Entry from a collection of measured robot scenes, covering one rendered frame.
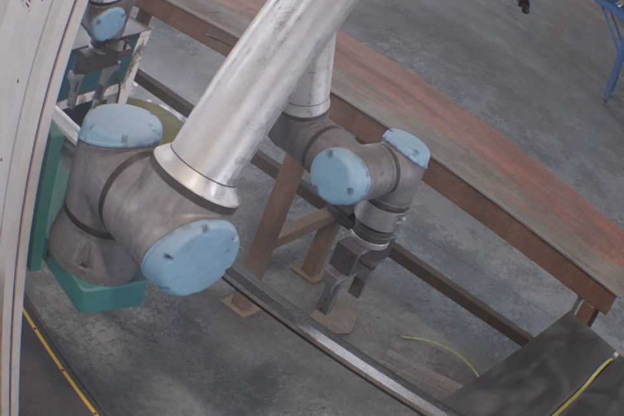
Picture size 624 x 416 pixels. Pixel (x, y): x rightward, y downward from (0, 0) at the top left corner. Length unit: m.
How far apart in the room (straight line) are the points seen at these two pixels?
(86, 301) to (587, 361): 1.33
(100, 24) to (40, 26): 0.52
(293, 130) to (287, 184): 1.31
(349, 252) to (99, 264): 0.50
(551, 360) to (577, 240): 0.59
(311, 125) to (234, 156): 0.36
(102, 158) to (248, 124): 0.26
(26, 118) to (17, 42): 0.16
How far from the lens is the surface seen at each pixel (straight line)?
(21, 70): 1.65
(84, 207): 1.65
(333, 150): 1.77
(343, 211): 1.95
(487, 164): 2.98
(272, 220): 3.20
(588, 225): 3.00
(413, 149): 1.85
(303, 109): 1.80
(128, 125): 1.62
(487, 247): 4.35
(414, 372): 3.40
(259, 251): 3.25
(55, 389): 2.30
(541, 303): 4.17
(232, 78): 1.47
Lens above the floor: 1.93
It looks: 28 degrees down
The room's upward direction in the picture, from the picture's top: 22 degrees clockwise
